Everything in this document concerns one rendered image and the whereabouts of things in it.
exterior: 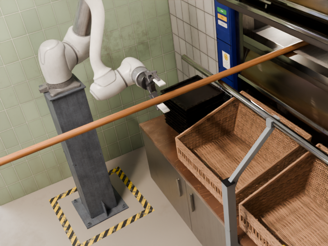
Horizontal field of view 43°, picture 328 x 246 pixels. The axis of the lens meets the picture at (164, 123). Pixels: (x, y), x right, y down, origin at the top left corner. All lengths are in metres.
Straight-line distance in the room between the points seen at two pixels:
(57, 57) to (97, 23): 0.43
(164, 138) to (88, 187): 0.62
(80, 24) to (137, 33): 0.76
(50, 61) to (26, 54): 0.52
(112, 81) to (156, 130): 0.75
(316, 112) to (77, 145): 1.40
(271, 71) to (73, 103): 1.12
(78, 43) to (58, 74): 0.21
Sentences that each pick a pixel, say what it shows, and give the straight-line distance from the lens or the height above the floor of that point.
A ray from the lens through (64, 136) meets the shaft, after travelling 1.72.
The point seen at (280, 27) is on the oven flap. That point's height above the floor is 1.41.
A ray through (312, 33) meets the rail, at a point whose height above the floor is 1.44.
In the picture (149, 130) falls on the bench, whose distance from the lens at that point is 2.69.
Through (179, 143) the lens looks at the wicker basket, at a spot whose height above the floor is 0.72.
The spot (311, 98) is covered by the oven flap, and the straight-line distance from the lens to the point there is 2.07.
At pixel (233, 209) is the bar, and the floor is 0.81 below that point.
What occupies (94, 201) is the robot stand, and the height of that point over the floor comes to 0.15.
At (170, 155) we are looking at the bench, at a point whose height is 0.58.
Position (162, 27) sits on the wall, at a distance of 3.13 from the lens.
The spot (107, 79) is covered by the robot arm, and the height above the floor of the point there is 1.21.
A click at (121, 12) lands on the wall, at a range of 2.96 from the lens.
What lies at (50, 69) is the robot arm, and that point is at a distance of 2.38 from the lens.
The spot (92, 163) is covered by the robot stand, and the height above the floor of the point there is 0.46.
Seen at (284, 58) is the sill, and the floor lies 1.16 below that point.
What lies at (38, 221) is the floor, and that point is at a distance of 3.17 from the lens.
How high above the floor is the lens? 2.14
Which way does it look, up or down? 35 degrees down
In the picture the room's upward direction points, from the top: 9 degrees counter-clockwise
